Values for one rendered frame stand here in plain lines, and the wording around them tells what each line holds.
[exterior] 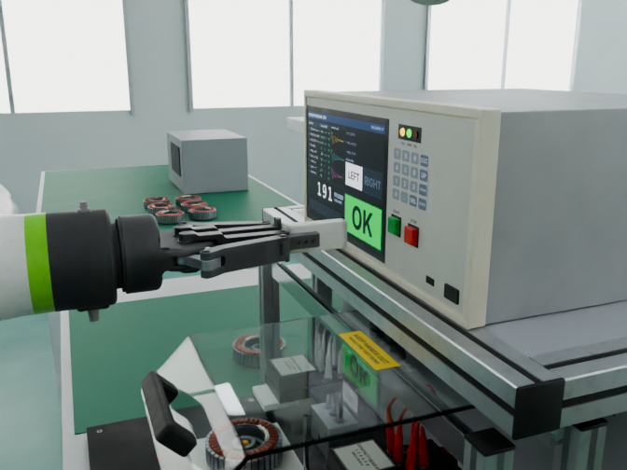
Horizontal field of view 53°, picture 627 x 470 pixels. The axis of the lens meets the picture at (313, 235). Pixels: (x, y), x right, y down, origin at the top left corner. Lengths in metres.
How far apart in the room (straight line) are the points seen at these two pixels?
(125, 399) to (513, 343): 0.84
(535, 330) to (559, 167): 0.15
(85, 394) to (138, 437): 0.23
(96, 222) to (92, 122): 4.72
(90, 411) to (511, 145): 0.91
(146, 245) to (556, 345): 0.38
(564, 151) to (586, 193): 0.05
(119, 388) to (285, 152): 4.49
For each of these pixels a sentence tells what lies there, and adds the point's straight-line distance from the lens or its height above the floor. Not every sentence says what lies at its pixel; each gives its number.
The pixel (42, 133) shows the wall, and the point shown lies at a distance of 5.32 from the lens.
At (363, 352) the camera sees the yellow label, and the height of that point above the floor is 1.07.
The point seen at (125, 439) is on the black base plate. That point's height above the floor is 0.77.
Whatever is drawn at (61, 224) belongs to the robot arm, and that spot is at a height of 1.22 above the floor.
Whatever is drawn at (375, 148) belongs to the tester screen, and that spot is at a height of 1.26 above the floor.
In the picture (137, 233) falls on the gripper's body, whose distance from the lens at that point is 0.60.
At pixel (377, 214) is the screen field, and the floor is 1.19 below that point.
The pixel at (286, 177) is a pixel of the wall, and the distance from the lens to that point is 5.68.
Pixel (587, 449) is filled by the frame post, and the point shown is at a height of 1.03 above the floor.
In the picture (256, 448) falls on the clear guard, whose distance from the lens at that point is 0.53.
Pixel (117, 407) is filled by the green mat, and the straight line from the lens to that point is 1.25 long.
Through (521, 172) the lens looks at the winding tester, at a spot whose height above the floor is 1.26.
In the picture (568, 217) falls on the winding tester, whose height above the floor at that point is 1.21.
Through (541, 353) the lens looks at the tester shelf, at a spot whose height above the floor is 1.11.
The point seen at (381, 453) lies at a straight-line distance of 0.78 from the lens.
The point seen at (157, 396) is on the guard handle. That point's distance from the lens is 0.62.
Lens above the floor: 1.36
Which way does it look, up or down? 15 degrees down
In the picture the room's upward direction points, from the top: straight up
